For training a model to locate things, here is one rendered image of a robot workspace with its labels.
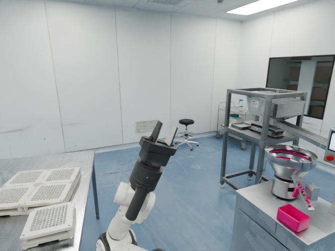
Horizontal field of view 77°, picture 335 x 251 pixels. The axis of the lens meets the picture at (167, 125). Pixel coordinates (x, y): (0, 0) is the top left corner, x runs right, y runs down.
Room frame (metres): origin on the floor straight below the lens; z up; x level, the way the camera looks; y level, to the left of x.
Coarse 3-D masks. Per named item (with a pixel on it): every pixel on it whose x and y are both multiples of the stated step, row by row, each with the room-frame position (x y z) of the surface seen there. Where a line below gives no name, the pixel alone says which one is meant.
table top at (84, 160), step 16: (0, 160) 1.94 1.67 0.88; (16, 160) 1.94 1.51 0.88; (32, 160) 1.94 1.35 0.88; (48, 160) 1.94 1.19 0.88; (64, 160) 1.94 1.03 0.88; (80, 160) 1.94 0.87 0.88; (0, 176) 1.62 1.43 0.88; (80, 176) 1.62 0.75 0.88; (80, 192) 1.38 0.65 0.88; (80, 208) 1.20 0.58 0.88; (0, 224) 1.05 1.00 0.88; (16, 224) 1.05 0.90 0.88; (80, 224) 1.05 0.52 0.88; (0, 240) 0.93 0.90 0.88; (16, 240) 0.93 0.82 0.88; (64, 240) 0.93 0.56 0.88; (80, 240) 0.93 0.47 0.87
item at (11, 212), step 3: (0, 210) 1.14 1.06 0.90; (3, 210) 1.14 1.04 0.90; (6, 210) 1.14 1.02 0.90; (9, 210) 1.14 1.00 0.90; (12, 210) 1.14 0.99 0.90; (15, 210) 1.14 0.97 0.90; (0, 213) 1.11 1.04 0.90; (3, 213) 1.11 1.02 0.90; (6, 213) 1.12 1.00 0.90; (9, 213) 1.12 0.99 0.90; (12, 213) 1.12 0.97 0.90; (15, 213) 1.12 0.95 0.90; (18, 213) 1.13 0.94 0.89; (21, 213) 1.13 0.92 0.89
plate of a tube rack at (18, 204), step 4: (0, 188) 1.32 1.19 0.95; (4, 188) 1.32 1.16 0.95; (32, 188) 1.32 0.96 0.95; (4, 192) 1.27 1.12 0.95; (28, 192) 1.27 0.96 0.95; (24, 196) 1.22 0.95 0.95; (28, 196) 1.23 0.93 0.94; (20, 200) 1.18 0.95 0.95; (24, 200) 1.18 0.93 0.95; (0, 204) 1.14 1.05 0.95; (4, 204) 1.14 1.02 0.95; (8, 204) 1.14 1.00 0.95; (12, 204) 1.14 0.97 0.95; (16, 204) 1.14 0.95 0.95; (20, 204) 1.14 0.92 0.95; (0, 208) 1.11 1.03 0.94; (4, 208) 1.11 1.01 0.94; (8, 208) 1.12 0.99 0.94; (12, 208) 1.12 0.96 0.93
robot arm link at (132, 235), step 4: (132, 232) 0.66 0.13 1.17; (132, 236) 0.65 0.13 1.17; (100, 240) 0.61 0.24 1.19; (132, 240) 0.64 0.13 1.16; (136, 240) 0.65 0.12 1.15; (96, 244) 0.62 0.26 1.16; (100, 244) 0.59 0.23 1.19; (104, 244) 0.59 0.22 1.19; (120, 244) 0.60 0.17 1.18; (124, 244) 0.60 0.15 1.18; (128, 244) 0.60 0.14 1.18; (132, 244) 0.60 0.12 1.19; (136, 244) 0.62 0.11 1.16; (96, 248) 0.62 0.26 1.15; (100, 248) 0.59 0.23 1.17; (104, 248) 0.58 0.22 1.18; (116, 248) 0.59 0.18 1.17; (120, 248) 0.58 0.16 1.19; (124, 248) 0.57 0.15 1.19; (128, 248) 0.57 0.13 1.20; (132, 248) 0.56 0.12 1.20; (136, 248) 0.56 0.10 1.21; (140, 248) 0.55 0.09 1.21
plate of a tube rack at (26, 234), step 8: (40, 208) 1.10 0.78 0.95; (64, 208) 1.10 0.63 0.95; (72, 208) 1.10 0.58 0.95; (32, 216) 1.03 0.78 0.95; (40, 216) 1.03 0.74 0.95; (56, 216) 1.03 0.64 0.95; (72, 216) 1.03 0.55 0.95; (48, 224) 0.97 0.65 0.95; (64, 224) 0.97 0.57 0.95; (72, 224) 0.97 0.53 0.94; (24, 232) 0.91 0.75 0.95; (32, 232) 0.91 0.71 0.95; (40, 232) 0.91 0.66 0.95; (48, 232) 0.91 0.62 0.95; (56, 232) 0.92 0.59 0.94; (24, 240) 0.87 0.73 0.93
